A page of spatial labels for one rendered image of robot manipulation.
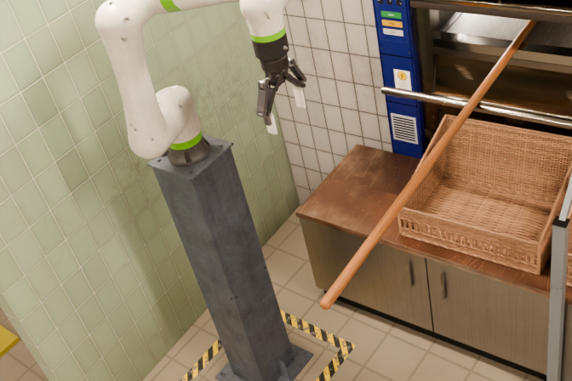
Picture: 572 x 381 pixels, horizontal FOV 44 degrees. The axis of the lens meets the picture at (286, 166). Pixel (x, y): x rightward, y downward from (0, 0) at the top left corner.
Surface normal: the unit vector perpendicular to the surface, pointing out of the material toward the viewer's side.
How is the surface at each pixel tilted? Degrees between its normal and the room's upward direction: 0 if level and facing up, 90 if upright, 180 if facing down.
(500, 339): 90
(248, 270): 90
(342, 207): 0
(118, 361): 90
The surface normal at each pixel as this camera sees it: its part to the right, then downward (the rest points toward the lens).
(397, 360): -0.19, -0.78
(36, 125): 0.80, 0.22
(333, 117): -0.57, 0.58
